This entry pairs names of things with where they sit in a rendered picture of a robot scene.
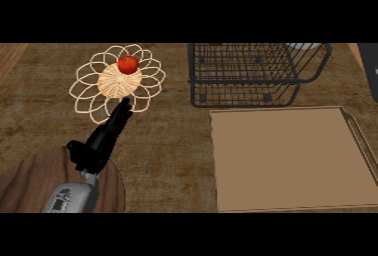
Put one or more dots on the cream wicker flower tray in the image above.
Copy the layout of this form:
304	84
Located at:
116	83

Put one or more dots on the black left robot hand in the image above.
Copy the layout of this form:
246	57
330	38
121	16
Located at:
103	136

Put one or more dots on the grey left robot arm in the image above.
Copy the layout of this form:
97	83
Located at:
68	197

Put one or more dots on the round dark wooden board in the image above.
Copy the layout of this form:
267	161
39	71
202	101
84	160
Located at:
34	186

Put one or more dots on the dark grey appliance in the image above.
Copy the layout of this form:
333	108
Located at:
369	70

